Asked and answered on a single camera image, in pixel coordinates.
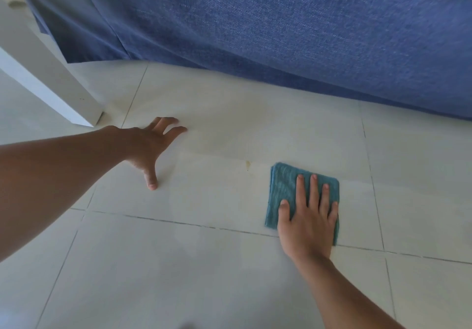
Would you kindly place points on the white table leg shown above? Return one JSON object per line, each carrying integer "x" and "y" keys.
{"x": 44, "y": 70}

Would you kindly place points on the person's right thumb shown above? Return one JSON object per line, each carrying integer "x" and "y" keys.
{"x": 284, "y": 212}

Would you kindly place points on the blue fabric sofa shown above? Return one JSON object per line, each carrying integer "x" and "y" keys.
{"x": 280, "y": 22}

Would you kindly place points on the person's right hand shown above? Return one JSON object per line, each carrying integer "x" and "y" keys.
{"x": 306, "y": 232}

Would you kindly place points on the person's left thumb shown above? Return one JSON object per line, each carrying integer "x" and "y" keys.
{"x": 150, "y": 177}

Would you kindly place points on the teal cleaning cloth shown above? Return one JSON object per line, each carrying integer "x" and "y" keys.
{"x": 283, "y": 183}

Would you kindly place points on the person's right forearm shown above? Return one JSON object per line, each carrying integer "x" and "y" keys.
{"x": 343, "y": 295}

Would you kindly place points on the person's right little finger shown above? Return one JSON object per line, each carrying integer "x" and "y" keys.
{"x": 333, "y": 215}

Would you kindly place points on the person's left hand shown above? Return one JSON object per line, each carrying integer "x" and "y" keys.
{"x": 145, "y": 144}

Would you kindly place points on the person's left middle finger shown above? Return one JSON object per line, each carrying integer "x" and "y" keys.
{"x": 169, "y": 122}

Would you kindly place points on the person's left forearm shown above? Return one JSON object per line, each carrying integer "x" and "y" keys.
{"x": 55, "y": 181}

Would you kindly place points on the person's right middle finger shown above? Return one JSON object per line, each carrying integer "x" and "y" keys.
{"x": 314, "y": 196}

